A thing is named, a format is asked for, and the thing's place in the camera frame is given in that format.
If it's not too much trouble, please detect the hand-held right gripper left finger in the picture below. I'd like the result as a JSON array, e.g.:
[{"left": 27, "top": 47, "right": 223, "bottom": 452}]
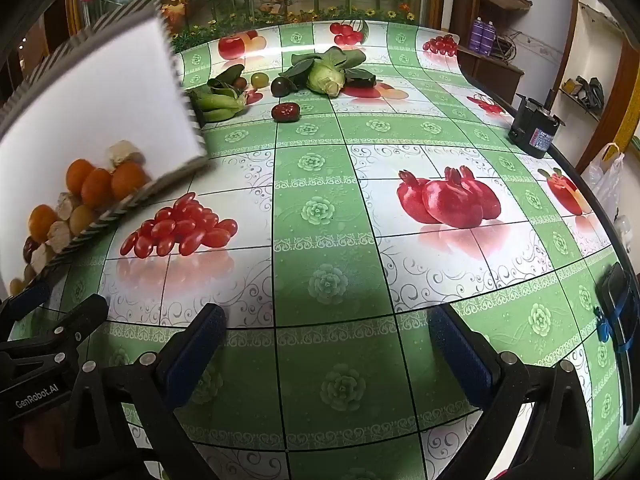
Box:
[{"left": 69, "top": 303, "right": 228, "bottom": 480}]

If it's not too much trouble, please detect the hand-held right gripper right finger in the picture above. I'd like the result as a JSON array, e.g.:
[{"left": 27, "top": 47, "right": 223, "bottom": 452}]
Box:
[{"left": 428, "top": 304, "right": 597, "bottom": 480}]

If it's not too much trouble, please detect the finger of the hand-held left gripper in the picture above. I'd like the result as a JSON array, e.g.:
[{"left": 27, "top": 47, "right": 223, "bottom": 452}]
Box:
[
  {"left": 0, "top": 294, "right": 110, "bottom": 367},
  {"left": 0, "top": 280, "right": 52, "bottom": 341}
]

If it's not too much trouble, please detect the pale sugarcane piece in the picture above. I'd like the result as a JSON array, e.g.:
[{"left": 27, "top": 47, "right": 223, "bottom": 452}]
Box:
[
  {"left": 31, "top": 245, "right": 56, "bottom": 276},
  {"left": 56, "top": 191, "right": 81, "bottom": 221},
  {"left": 47, "top": 220, "right": 76, "bottom": 253},
  {"left": 109, "top": 141, "right": 146, "bottom": 167}
]

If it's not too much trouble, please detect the orange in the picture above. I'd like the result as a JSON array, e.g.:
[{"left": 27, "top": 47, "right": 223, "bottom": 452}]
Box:
[
  {"left": 66, "top": 159, "right": 96, "bottom": 196},
  {"left": 27, "top": 204, "right": 60, "bottom": 245},
  {"left": 111, "top": 161, "right": 147, "bottom": 201},
  {"left": 81, "top": 168, "right": 115, "bottom": 209}
]

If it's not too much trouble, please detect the white tray with striped rim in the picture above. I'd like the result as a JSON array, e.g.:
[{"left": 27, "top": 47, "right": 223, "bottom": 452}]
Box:
[{"left": 0, "top": 0, "right": 208, "bottom": 301}]

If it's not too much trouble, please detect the white plastic bag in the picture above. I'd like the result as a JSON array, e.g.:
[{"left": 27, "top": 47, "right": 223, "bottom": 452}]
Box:
[{"left": 580, "top": 142, "right": 627, "bottom": 211}]

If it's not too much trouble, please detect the black electric motor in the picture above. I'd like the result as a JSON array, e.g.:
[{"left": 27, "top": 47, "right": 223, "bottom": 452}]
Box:
[{"left": 507, "top": 89, "right": 566, "bottom": 160}]

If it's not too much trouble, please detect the small bok choy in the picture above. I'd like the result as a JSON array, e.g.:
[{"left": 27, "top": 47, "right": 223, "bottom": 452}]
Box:
[{"left": 187, "top": 64, "right": 248, "bottom": 122}]

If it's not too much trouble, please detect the low wooden cabinet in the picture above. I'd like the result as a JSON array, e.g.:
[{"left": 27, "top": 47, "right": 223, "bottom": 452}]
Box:
[{"left": 457, "top": 42, "right": 526, "bottom": 106}]

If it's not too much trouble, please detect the dark tool pile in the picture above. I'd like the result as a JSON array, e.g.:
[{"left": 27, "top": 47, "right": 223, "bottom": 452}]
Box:
[{"left": 562, "top": 75, "right": 606, "bottom": 111}]

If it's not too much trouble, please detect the large bok choy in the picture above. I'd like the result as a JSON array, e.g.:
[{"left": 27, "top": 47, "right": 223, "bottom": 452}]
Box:
[{"left": 277, "top": 46, "right": 377, "bottom": 97}]

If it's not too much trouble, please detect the black clamp with blue strap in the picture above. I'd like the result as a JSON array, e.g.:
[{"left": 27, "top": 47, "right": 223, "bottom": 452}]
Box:
[{"left": 595, "top": 262, "right": 640, "bottom": 428}]

